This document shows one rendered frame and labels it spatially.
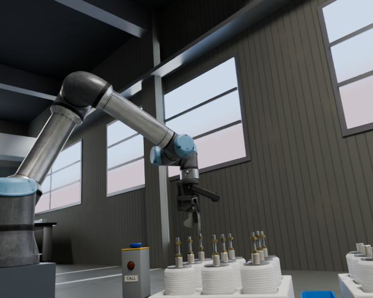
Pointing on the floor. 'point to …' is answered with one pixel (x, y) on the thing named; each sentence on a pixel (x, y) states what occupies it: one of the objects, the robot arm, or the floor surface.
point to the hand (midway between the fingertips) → (199, 232)
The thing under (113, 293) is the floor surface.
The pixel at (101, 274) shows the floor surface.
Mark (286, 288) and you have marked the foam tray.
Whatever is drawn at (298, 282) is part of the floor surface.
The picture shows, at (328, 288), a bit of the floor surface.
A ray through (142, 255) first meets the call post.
